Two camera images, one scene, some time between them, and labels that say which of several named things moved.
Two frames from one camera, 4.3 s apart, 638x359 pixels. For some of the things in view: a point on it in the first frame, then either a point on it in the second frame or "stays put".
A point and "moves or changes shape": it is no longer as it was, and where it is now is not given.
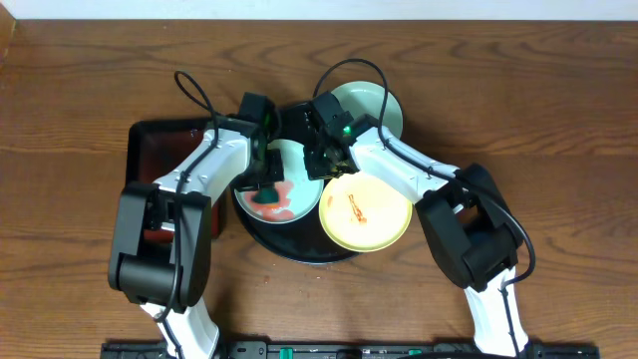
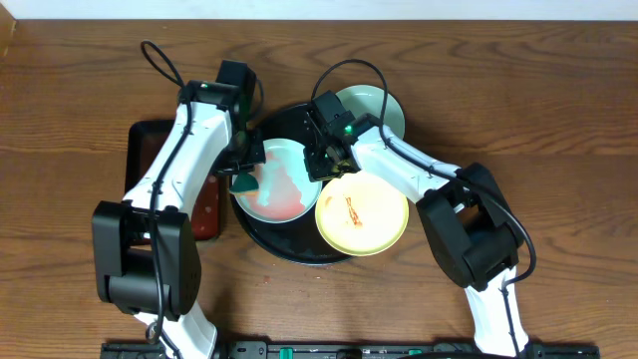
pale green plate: (367, 98) stays put
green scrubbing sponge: (266, 194) moves or changes shape
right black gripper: (314, 170) stays put
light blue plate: (298, 193) stays put
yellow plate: (363, 214) stays put
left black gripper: (278, 164) → (219, 168)
